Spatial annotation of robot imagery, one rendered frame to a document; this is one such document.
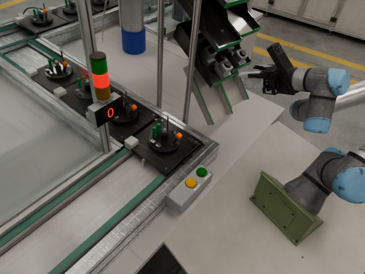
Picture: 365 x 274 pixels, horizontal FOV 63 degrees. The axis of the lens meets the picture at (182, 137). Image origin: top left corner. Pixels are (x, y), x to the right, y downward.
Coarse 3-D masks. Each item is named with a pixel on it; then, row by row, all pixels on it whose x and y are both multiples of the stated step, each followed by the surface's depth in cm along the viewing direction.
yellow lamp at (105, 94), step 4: (96, 88) 96; (100, 88) 96; (104, 88) 96; (108, 88) 97; (96, 92) 97; (100, 92) 97; (104, 92) 97; (108, 92) 98; (96, 96) 99; (100, 96) 98; (104, 96) 98; (108, 96) 99; (100, 100) 99; (104, 100) 99
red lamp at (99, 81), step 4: (92, 76) 94; (96, 76) 92; (100, 76) 92; (104, 76) 93; (108, 76) 95; (96, 80) 93; (100, 80) 93; (104, 80) 94; (108, 80) 96; (96, 84) 95; (100, 84) 94; (104, 84) 95; (108, 84) 96
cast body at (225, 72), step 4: (224, 60) 121; (228, 60) 122; (216, 64) 125; (220, 64) 121; (224, 64) 120; (228, 64) 120; (216, 68) 123; (220, 68) 122; (224, 68) 120; (228, 68) 120; (216, 72) 124; (220, 72) 123; (224, 72) 121; (228, 72) 123; (220, 76) 123; (224, 76) 122; (228, 76) 124
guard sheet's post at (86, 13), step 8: (80, 0) 78; (88, 0) 80; (80, 8) 80; (88, 8) 81; (88, 16) 83; (88, 24) 84; (88, 32) 85; (88, 40) 86; (88, 48) 88; (96, 48) 90; (88, 56) 90; (104, 128) 112; (104, 136) 115; (104, 144) 118; (104, 152) 122
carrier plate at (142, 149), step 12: (156, 120) 137; (144, 132) 131; (180, 132) 133; (144, 144) 126; (180, 144) 127; (192, 144) 128; (144, 156) 121; (156, 156) 122; (168, 156) 122; (180, 156) 123; (156, 168) 118; (168, 168) 118
